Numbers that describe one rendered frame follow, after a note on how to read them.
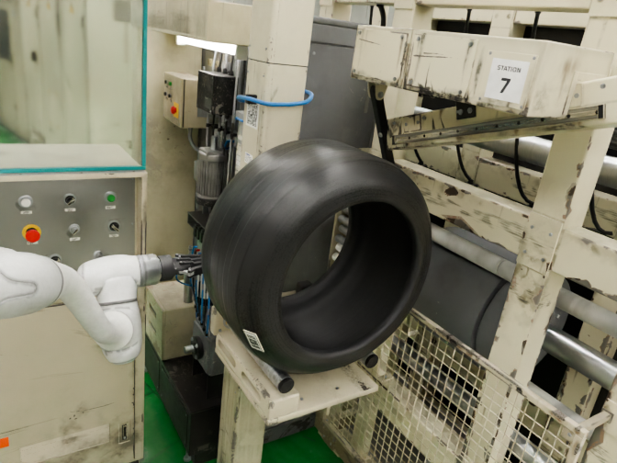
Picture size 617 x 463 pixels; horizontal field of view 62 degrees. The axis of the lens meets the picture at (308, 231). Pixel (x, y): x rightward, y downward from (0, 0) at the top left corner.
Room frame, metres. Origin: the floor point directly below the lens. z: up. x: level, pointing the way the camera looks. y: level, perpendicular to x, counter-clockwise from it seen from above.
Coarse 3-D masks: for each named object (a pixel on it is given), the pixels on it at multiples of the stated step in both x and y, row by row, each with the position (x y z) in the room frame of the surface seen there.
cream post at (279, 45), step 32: (256, 0) 1.50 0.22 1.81; (288, 0) 1.44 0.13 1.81; (256, 32) 1.48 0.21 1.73; (288, 32) 1.45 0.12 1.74; (256, 64) 1.47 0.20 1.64; (288, 64) 1.45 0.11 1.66; (288, 96) 1.46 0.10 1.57; (288, 128) 1.46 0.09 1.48; (224, 384) 1.50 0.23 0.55; (224, 416) 1.49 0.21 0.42; (256, 416) 1.46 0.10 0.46; (224, 448) 1.47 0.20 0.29; (256, 448) 1.47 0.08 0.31
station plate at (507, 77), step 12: (504, 60) 1.12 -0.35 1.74; (492, 72) 1.14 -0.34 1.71; (504, 72) 1.11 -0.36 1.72; (516, 72) 1.09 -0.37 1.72; (492, 84) 1.13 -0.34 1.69; (504, 84) 1.11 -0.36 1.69; (516, 84) 1.08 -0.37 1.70; (492, 96) 1.13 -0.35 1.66; (504, 96) 1.10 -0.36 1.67; (516, 96) 1.08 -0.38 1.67
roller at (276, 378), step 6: (228, 324) 1.33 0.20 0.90; (246, 348) 1.23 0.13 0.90; (252, 354) 1.19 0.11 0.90; (258, 360) 1.17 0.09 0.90; (264, 366) 1.14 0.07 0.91; (270, 366) 1.13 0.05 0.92; (264, 372) 1.13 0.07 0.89; (270, 372) 1.11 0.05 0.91; (276, 372) 1.10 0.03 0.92; (282, 372) 1.10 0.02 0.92; (270, 378) 1.11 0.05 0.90; (276, 378) 1.09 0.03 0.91; (282, 378) 1.08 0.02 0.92; (288, 378) 1.08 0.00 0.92; (276, 384) 1.08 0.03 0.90; (282, 384) 1.07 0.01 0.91; (288, 384) 1.08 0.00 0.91; (282, 390) 1.07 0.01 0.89; (288, 390) 1.08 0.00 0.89
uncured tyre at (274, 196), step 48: (288, 144) 1.27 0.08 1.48; (336, 144) 1.28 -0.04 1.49; (240, 192) 1.15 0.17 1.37; (288, 192) 1.07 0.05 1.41; (336, 192) 1.09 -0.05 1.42; (384, 192) 1.16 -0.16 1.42; (240, 240) 1.04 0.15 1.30; (288, 240) 1.02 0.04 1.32; (384, 240) 1.48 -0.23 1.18; (240, 288) 1.01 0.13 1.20; (336, 288) 1.46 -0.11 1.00; (384, 288) 1.39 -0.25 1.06; (240, 336) 1.04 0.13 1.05; (288, 336) 1.04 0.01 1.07; (336, 336) 1.30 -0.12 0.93; (384, 336) 1.22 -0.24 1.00
